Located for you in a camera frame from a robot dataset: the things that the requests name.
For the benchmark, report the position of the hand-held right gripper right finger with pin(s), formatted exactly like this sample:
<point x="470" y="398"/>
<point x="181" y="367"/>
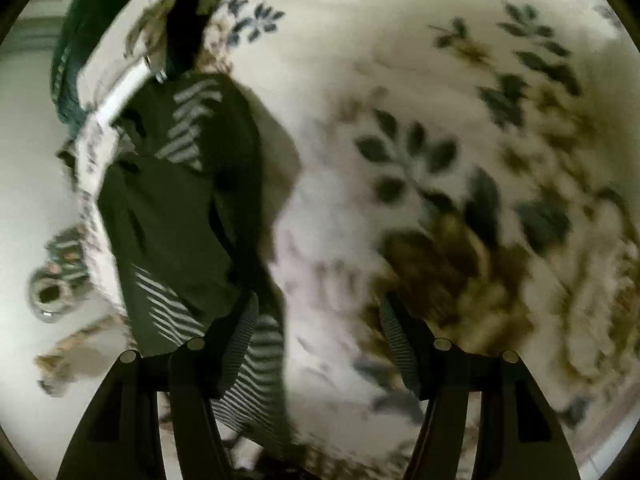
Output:
<point x="396" y="340"/>

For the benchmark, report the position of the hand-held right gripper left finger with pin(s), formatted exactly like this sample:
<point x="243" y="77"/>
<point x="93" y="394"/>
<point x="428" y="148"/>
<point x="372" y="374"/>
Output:
<point x="244" y="332"/>

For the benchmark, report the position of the dark green striped garment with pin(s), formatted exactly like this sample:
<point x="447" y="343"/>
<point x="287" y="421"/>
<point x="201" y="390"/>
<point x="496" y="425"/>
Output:
<point x="170" y="220"/>

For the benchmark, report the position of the floral printed bed sheet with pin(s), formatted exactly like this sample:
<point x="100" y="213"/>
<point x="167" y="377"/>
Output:
<point x="400" y="185"/>

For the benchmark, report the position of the black cloth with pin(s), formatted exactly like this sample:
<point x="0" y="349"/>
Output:
<point x="190" y="15"/>

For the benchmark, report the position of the dark green cloth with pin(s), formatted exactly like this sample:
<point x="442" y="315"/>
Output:
<point x="82" y="35"/>

